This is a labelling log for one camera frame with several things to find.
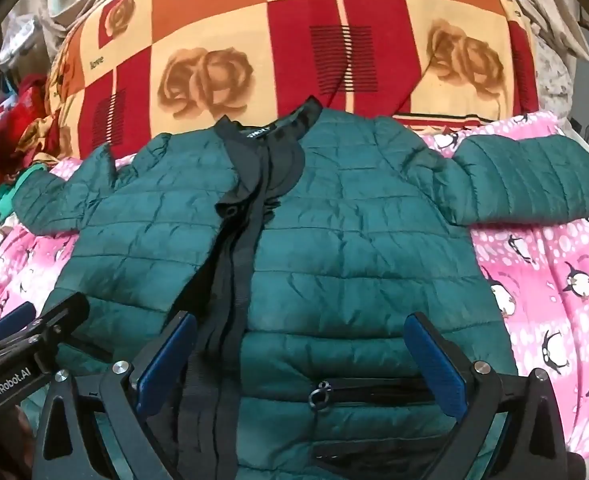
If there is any beige cloth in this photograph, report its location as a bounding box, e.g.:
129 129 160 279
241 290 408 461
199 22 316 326
37 0 142 53

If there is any pile of red clothes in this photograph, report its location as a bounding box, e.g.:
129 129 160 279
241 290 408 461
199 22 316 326
0 71 71 213

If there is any white floral cloth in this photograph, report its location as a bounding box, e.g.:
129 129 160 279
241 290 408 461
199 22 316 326
501 0 589 128

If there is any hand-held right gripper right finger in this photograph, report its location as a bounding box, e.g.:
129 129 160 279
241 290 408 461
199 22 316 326
404 312 571 480

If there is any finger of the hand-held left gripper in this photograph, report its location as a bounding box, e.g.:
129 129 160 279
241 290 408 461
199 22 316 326
24 292 92 344
0 302 36 352

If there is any pink penguin print blanket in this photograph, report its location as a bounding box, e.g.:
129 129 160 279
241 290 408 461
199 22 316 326
0 110 589 473

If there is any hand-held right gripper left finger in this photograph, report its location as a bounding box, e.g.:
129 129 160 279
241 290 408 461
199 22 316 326
33 312 199 480

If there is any black cable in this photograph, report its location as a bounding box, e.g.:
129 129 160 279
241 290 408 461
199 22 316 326
319 57 355 108

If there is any red orange checked blanket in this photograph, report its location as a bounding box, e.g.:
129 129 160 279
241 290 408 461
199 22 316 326
43 0 541 162

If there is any green quilted jacket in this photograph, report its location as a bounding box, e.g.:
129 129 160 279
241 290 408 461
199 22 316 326
12 95 589 480

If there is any teal green cloth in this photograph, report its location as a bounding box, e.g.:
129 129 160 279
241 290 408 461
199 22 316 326
0 162 42 228

